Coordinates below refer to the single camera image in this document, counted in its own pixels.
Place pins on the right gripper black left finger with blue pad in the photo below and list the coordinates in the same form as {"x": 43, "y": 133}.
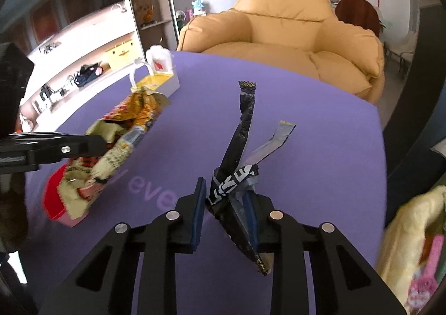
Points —
{"x": 132, "y": 270}

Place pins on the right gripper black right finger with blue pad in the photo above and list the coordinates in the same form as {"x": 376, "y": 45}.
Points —
{"x": 316, "y": 270}

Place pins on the yellow red snack wrapper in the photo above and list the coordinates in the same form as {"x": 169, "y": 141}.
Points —
{"x": 122, "y": 128}

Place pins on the black silver torn wrapper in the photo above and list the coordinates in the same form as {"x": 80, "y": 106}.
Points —
{"x": 231, "y": 197}

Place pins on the trash bin with yellow bag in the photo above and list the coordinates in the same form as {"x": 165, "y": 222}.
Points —
{"x": 404, "y": 239}

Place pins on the red lidded pink box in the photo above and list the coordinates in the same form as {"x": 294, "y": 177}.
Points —
{"x": 52, "y": 203}

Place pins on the pink snack packet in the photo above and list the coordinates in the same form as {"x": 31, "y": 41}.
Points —
{"x": 423, "y": 287}

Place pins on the dark blue bag on shelf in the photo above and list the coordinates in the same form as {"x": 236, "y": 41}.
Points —
{"x": 87, "y": 74}

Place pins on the white display shelf unit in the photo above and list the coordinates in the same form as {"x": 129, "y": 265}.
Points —
{"x": 61, "y": 36}

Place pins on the purple tablecloth with lettering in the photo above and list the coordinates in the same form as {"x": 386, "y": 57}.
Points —
{"x": 332, "y": 168}

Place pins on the yellow box on shelf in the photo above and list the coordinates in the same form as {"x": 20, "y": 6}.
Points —
{"x": 121, "y": 55}

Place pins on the white small gift box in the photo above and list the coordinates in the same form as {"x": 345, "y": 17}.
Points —
{"x": 161, "y": 75}

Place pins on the light blue toy figure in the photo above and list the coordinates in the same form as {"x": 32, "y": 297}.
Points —
{"x": 198, "y": 8}

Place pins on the dark red draped chair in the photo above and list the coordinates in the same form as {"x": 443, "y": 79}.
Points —
{"x": 359, "y": 13}

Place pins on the yellow leather armchair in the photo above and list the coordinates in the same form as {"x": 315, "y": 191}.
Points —
{"x": 302, "y": 36}

